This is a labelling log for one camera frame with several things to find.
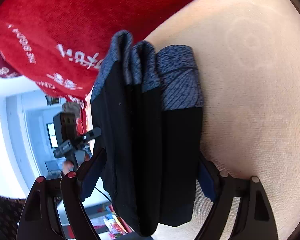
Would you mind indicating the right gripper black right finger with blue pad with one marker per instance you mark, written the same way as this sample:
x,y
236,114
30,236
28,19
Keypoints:
x,y
254,219

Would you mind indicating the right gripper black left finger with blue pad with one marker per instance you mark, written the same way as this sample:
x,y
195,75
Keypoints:
x,y
40,218

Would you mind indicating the dark navy blue pants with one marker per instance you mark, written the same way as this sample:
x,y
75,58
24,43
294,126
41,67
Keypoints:
x,y
149,107

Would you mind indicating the person's left hand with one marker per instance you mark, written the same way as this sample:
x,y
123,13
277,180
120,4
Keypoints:
x,y
68,166

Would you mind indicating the red blanket white characters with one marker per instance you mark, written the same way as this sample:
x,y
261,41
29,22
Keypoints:
x,y
61,44

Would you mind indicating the cream beige sofa cushion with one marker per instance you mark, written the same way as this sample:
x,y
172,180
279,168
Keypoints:
x,y
248,57

